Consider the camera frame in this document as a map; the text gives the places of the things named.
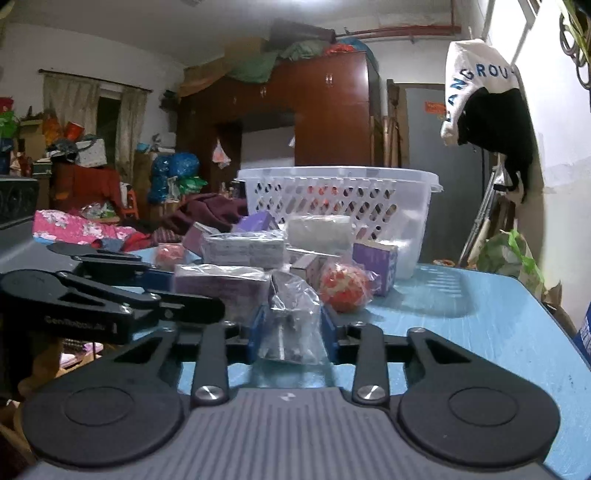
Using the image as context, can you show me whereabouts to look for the large red ball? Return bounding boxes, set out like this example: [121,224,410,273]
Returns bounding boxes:
[320,260,376,313]

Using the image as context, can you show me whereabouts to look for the clear bag of metal parts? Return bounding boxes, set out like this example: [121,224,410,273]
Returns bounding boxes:
[256,270,326,365]

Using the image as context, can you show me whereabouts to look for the purple white carton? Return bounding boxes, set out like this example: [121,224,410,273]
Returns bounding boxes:
[352,240,399,297]

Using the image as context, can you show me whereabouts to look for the light purple box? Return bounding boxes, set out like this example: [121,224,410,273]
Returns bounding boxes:
[233,212,281,234]

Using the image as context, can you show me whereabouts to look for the small white pink box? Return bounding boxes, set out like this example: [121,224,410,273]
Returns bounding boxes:
[290,253,334,289]

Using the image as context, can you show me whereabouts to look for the grey box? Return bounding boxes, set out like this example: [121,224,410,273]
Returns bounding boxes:
[202,232,288,269]

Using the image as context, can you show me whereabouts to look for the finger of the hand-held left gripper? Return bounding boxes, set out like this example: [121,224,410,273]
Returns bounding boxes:
[58,272,227,326]
[46,243,175,292]

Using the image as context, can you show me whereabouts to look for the patterned window curtain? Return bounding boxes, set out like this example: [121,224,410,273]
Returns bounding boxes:
[115,88,149,182]
[42,74,101,139]

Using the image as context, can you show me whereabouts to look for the blue plastic bag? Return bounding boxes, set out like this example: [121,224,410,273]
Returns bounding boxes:
[148,152,202,205]

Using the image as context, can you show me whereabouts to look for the blue container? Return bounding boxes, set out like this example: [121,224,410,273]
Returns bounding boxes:
[571,299,591,361]

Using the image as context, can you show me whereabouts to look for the small red ball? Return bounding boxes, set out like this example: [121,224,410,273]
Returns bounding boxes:
[155,243,188,271]

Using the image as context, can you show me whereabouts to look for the pink hanging bag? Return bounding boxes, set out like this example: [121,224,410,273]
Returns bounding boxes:
[211,138,233,169]

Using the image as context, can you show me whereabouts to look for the red cloth pile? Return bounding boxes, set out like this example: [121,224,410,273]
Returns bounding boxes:
[50,163,126,219]

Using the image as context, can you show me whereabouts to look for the black hanging garment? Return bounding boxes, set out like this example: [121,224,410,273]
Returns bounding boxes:
[457,87,536,204]

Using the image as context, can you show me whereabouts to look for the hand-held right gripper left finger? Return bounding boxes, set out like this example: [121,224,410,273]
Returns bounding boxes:
[113,307,266,407]

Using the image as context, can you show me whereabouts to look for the maroon cloth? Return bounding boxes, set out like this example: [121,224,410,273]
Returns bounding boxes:
[152,191,250,244]

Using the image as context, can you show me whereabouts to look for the white plastic laundry basket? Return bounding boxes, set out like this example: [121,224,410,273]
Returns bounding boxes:
[235,166,444,280]

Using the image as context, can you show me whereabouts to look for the green plastic bag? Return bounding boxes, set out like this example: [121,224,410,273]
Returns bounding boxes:
[475,229,546,297]

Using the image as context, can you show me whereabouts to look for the grey door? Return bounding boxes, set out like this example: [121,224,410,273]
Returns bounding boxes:
[396,83,491,265]

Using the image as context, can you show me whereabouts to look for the green cloth bundle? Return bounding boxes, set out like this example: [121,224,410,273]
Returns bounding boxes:
[226,39,325,85]

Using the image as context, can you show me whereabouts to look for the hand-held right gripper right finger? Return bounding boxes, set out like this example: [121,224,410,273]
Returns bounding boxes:
[322,307,467,403]

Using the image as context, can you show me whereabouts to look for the black box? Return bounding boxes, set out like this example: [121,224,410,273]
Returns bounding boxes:
[0,174,40,228]

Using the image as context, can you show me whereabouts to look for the metal crutches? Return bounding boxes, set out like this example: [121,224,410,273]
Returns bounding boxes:
[459,154,507,269]

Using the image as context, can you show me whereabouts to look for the pink floral blanket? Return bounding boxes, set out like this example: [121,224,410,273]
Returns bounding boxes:
[32,209,154,253]

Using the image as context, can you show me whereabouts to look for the large purple box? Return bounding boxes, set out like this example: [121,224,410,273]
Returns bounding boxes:
[172,264,272,325]

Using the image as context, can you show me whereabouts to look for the brown wooden wardrobe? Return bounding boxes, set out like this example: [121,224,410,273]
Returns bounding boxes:
[177,50,385,197]

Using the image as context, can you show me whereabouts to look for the red ceiling pipe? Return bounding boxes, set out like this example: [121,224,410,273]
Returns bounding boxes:
[344,24,462,43]

